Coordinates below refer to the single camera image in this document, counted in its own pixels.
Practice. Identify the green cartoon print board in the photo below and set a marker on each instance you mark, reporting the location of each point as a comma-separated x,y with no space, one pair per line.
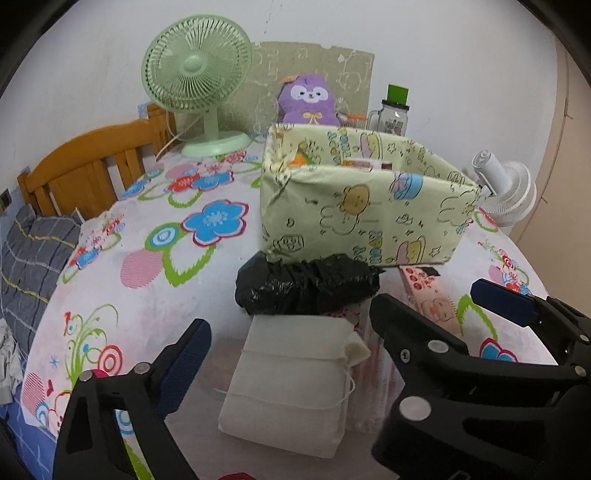
341,64

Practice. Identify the blue bedsheet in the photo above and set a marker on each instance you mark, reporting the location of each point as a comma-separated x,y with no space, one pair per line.
18,429

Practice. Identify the cartoon print storage box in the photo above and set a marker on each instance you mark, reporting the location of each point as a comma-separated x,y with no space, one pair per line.
369,217

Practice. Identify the purple plush toy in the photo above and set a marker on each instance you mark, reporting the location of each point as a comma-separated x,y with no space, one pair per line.
307,94

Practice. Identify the black plastic bag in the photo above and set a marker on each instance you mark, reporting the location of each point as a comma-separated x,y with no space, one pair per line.
300,286

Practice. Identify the glass jar with green lid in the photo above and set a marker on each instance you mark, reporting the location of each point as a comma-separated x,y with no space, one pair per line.
395,115

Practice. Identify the white cloth pouch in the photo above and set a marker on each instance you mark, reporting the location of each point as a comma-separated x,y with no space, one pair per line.
286,378

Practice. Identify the grey plaid pillow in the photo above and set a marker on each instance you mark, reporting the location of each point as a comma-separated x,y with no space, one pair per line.
32,258

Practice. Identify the orange tissue pack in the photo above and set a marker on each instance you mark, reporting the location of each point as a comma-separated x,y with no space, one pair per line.
302,159

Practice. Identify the crumpled white cloth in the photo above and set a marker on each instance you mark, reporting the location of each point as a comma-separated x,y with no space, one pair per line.
9,364

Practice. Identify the pink cartoon packet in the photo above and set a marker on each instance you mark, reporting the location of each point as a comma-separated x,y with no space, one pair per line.
429,295

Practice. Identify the white standing fan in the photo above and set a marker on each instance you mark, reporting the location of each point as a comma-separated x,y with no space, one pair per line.
508,184

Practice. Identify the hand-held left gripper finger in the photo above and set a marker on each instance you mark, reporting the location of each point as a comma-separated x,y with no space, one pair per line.
184,364

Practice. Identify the wall socket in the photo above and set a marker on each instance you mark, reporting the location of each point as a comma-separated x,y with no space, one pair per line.
4,197

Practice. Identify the green desk fan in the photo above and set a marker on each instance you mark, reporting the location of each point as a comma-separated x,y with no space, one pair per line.
194,64

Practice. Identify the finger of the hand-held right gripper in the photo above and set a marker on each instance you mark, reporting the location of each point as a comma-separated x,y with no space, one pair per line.
501,300
406,323

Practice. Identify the toothpick jar with orange lid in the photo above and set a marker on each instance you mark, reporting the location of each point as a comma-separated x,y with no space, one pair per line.
353,121

